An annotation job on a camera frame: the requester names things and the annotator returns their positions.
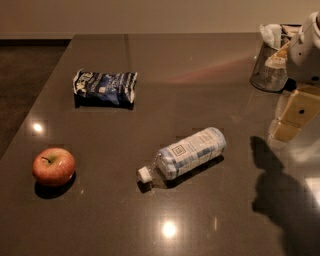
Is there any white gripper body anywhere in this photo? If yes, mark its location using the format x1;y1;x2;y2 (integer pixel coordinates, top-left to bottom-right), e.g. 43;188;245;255
286;12;320;84

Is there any blue plastic water bottle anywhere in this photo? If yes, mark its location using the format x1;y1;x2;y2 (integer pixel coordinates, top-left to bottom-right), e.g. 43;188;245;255
138;127;227;183

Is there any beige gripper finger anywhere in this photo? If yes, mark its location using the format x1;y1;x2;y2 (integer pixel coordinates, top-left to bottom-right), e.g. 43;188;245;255
271;83;320;142
265;43;289;69

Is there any white crumpled napkin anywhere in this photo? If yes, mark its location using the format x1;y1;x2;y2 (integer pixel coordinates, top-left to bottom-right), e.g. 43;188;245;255
259;24;282;49

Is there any red apple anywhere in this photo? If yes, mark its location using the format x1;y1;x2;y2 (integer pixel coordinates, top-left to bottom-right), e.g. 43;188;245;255
32;148;75;187

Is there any metal mesh cup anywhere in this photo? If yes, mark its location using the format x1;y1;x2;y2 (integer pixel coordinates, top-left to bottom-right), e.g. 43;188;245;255
250;24;300;93

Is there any blue chip bag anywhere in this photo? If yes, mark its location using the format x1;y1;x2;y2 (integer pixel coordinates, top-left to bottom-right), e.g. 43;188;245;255
73;70;138;109

